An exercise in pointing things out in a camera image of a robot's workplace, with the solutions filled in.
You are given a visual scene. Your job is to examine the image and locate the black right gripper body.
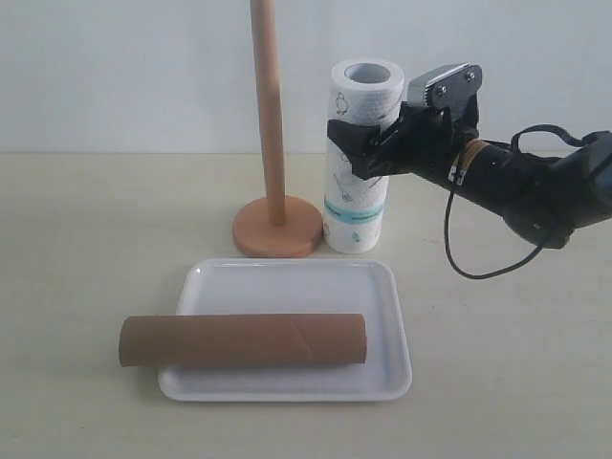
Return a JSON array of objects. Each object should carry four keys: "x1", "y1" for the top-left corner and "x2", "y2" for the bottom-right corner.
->
[{"x1": 371, "y1": 96, "x2": 479, "y2": 185}]

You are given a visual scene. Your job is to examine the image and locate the patterned white paper towel roll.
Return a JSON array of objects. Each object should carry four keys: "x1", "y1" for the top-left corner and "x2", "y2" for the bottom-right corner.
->
[{"x1": 323, "y1": 58, "x2": 404, "y2": 254}]

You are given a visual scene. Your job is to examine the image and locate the brown cardboard tube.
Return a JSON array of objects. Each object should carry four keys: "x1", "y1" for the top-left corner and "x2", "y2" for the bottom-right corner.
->
[{"x1": 118, "y1": 313, "x2": 368, "y2": 369}]

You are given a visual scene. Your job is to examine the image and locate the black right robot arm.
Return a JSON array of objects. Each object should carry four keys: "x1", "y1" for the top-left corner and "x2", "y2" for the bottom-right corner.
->
[{"x1": 327, "y1": 97, "x2": 611, "y2": 249}]

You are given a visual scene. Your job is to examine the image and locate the wooden paper towel holder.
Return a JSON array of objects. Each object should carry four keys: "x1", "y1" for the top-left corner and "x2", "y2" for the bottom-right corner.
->
[{"x1": 232, "y1": 1, "x2": 322, "y2": 258}]

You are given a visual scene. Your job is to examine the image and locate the white rectangular plastic tray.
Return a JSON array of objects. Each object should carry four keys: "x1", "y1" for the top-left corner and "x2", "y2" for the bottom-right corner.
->
[{"x1": 158, "y1": 258, "x2": 412, "y2": 403}]

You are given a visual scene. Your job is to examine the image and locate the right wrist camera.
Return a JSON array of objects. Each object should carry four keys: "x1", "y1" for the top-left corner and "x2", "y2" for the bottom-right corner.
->
[{"x1": 405, "y1": 62, "x2": 483, "y2": 117}]

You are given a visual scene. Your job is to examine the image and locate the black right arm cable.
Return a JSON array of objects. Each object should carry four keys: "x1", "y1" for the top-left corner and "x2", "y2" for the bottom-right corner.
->
[{"x1": 442, "y1": 122, "x2": 594, "y2": 280}]

